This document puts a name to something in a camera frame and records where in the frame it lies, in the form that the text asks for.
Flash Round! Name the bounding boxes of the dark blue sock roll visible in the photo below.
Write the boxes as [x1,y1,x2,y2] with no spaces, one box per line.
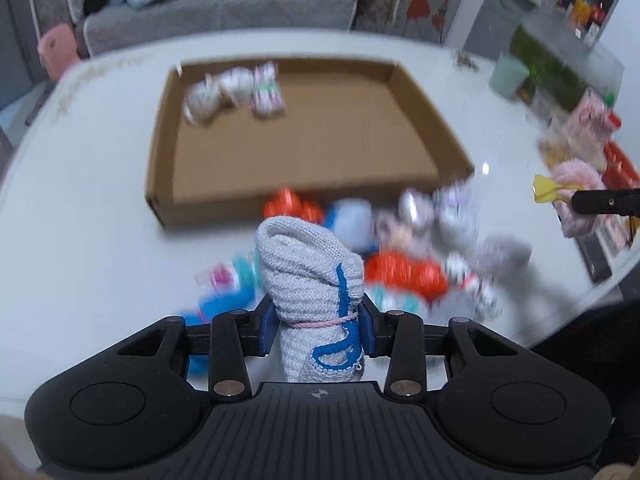
[179,288,262,376]

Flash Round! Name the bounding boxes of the orange plastic bundle front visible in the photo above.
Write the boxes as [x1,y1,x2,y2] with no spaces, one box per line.
[364,252,449,302]

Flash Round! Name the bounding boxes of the mint green cup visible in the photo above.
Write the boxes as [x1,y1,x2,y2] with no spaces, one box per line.
[489,53,529,99]

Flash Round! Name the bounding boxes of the bubble wrap bundle teal band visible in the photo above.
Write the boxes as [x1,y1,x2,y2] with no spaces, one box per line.
[366,284,451,325]

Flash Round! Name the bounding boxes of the silver shiny wrapped bundle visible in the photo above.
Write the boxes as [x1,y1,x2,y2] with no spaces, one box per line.
[398,188,435,232]

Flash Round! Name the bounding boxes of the mauve cloth roll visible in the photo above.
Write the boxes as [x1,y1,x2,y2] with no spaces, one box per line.
[374,210,432,260]

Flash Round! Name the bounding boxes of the blue and white sock roll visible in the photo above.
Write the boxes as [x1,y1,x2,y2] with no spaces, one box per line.
[323,198,376,255]

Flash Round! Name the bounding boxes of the white patterned bundle green band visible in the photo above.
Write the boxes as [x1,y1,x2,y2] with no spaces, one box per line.
[250,62,284,118]

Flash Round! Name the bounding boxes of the grey knit sock blue trim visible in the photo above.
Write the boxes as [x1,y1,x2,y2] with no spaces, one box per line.
[256,216,364,382]

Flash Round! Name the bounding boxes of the orange plastic bundle near box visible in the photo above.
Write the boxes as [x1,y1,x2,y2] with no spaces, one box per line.
[262,188,324,224]

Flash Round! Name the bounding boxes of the bubble wrap bundle purple band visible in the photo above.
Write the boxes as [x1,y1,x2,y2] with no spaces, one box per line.
[433,181,477,249]

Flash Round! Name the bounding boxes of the grey sofa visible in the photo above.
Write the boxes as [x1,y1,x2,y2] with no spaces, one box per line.
[29,0,357,58]

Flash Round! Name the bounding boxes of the pink child chair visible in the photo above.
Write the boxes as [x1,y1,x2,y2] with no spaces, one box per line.
[37,24,80,82]

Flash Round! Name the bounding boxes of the clear bubble wrap bag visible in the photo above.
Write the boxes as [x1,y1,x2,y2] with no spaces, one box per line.
[472,235,533,280]

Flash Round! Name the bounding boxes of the glass fish tank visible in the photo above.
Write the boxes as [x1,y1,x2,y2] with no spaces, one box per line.
[510,6,624,112]

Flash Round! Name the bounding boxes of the white green-striped sock roll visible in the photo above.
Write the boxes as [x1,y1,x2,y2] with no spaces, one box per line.
[182,67,254,126]

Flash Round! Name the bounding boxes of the shallow cardboard box tray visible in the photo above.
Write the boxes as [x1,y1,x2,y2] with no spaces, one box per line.
[145,56,474,228]

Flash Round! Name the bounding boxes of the white teal-banded small bundle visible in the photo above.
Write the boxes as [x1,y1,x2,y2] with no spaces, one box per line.
[195,255,262,296]

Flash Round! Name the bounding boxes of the plastic container with snacks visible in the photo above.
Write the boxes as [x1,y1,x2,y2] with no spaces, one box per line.
[537,107,591,170]

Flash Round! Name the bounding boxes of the pink snack package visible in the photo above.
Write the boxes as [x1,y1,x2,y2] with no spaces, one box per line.
[561,88,622,174]

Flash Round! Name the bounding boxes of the black smartphone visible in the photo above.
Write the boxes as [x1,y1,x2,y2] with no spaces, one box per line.
[576,233,612,284]

